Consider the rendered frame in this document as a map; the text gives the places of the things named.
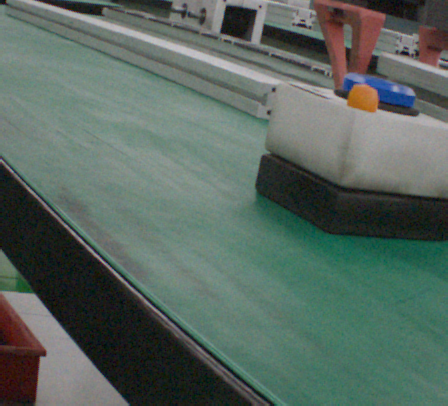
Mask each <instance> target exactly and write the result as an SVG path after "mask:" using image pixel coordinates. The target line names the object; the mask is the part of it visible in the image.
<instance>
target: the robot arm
mask: <svg viewBox="0 0 448 406"><path fill-rule="evenodd" d="M313 7H314V10H315V13H316V17H317V18H318V20H319V24H320V27H321V31H322V35H323V37H324V41H325V45H327V48H328V52H329V56H330V61H331V68H332V74H333V77H334V85H335V90H336V88H342V85H343V80H344V78H343V76H344V75H346V53H345V46H344V30H343V25H344V24H345V23H346V24H349V25H350V26H351V28H352V34H351V36H352V43H351V50H350V56H351V59H350V66H349V70H348V73H347V75H348V74H349V73H357V74H363V75H365V72H366V70H367V69H366V68H367V66H368V64H369V61H370V59H371V57H372V52H373V50H374V47H375V46H376V43H377V39H378V36H379V34H380V32H381V28H382V25H383V23H384V21H385V18H384V16H385V15H384V14H388V15H389V16H393V17H397V18H402V19H403V18H404V16H403V15H404V11H405V10H406V14H405V18H406V19H407V20H409V21H414V22H417V23H422V24H425V25H426V26H430V27H434V28H436V30H431V29H430V28H427V27H422V26H419V27H420V29H419V36H418V38H419V61H420V62H422V63H425V64H429V65H433V66H436V67H438V65H439V58H440V55H441V52H442V51H443V50H446V51H448V0H315V1H314V6H313ZM369 10H370V11H369ZM371 11H375V12H371ZM376 12H380V13H383V14H380V13H376ZM342 89H344V88H342Z"/></svg>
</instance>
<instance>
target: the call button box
mask: <svg viewBox="0 0 448 406"><path fill-rule="evenodd" d="M349 93H350V92H349V91H346V89H342V88H336V90H330V89H323V88H317V87H311V85H306V84H299V83H295V82H290V81H287V82H286V81H285V82H281V83H279V84H278V85H277V87H276V92H275V97H274V101H273V106H272V112H271V116H270V121H269V126H268V130H267V136H266V141H265V148H266V150H268V151H269V152H271V154H269V153H264V155H262V157H261V161H260V166H259V171H257V176H256V181H255V190H256V191H257V192H260V193H262V194H263V195H265V196H267V197H268V198H270V199H272V200H274V201H275V202H277V203H280V204H282V205H283V206H285V207H287V208H289V210H290V211H292V212H294V213H296V214H297V215H299V216H301V217H303V218H304V219H306V220H309V221H311V222H312V223H314V224H316V225H318V226H319V227H321V228H323V229H325V230H326V231H328V232H330V233H334V234H346V235H357V236H362V235H367V236H379V237H389V238H400V239H401V238H411V239H421V240H431V241H432V240H441V241H443V240H447V238H448V124H446V123H444V122H441V121H439V120H438V119H436V118H433V117H430V116H428V115H425V114H422V113H419V111H418V109H415V108H413V107H406V106H405V105H399V104H397V105H392V104H386V103H381V102H378V105H377V113H374V112H371V111H365V110H360V109H356V108H352V107H349V106H347V101H348V96H349Z"/></svg>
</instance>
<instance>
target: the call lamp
mask: <svg viewBox="0 0 448 406"><path fill-rule="evenodd" d="M378 101H379V100H378V95H377V91H376V90H375V88H373V87H371V86H369V85H367V84H360V85H355V86H354V87H353V89H352V90H351V91H350V93H349V96H348V101H347V106H349V107H352V108H356V109H360V110H365V111H371V112H374V113H377V105H378Z"/></svg>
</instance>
